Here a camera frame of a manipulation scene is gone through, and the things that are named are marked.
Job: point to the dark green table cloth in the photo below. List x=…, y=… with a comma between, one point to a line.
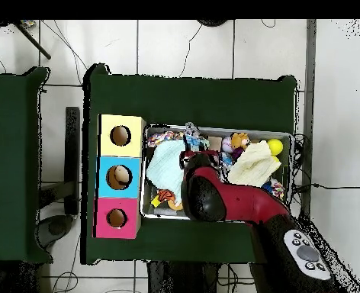
x=12, y=137
x=192, y=100

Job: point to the black upright panel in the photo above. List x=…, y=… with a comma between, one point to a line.
x=72, y=152

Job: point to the black round object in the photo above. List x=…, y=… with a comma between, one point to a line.
x=212, y=22

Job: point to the yellow ball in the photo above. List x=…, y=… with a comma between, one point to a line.
x=275, y=147

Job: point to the mint green muslin cloth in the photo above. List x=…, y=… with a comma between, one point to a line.
x=164, y=168

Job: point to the plain wooden block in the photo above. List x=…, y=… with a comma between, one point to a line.
x=215, y=143

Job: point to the wooden box with three holes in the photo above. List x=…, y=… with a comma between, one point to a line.
x=106, y=146

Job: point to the black tripod leg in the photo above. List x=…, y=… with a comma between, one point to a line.
x=33, y=42

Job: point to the yellow block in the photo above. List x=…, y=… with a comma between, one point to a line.
x=155, y=201

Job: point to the cream muslin cloth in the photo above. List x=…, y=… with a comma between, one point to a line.
x=253, y=166

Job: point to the orange tiger plush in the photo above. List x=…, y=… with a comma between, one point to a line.
x=166, y=195

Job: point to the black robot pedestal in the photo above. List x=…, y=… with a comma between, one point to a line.
x=183, y=280

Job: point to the dark grey floor base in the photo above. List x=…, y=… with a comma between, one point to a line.
x=56, y=227

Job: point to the white baseball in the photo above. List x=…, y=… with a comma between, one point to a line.
x=226, y=145

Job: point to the brown plush animal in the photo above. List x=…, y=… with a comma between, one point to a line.
x=239, y=140

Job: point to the crushed clear bottle blue label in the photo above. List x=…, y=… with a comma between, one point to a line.
x=225, y=160

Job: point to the crumpled confetti print paper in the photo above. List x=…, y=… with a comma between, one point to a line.
x=158, y=139

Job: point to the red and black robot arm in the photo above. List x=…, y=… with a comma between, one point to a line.
x=244, y=201

